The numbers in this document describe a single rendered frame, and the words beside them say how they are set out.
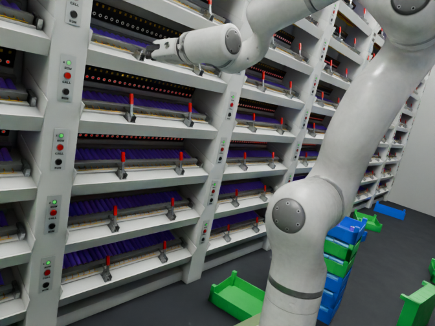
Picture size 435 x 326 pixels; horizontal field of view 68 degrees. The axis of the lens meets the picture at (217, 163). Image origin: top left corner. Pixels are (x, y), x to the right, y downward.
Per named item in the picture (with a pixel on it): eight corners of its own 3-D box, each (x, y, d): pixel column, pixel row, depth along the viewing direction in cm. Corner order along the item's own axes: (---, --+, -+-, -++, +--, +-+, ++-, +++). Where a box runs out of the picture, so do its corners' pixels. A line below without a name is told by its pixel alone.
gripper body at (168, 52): (174, 58, 84) (148, 61, 91) (202, 66, 91) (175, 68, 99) (176, 28, 83) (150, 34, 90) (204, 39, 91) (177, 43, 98)
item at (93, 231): (196, 223, 148) (209, 200, 142) (61, 254, 103) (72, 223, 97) (173, 195, 158) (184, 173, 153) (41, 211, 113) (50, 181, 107)
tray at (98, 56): (223, 93, 135) (234, 72, 131) (83, 63, 90) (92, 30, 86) (195, 72, 146) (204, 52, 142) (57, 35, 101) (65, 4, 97)
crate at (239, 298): (285, 315, 146) (290, 299, 144) (267, 337, 129) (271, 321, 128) (230, 283, 162) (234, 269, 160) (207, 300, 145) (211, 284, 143)
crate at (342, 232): (362, 233, 154) (368, 218, 152) (354, 245, 137) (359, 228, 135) (303, 211, 169) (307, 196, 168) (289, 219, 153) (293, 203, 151)
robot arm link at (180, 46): (180, 59, 83) (173, 60, 85) (204, 66, 89) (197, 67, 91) (183, 26, 82) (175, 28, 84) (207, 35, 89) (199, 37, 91)
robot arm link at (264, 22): (327, 4, 76) (226, 56, 94) (298, -43, 64) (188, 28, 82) (333, 35, 74) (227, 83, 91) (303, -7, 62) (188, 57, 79)
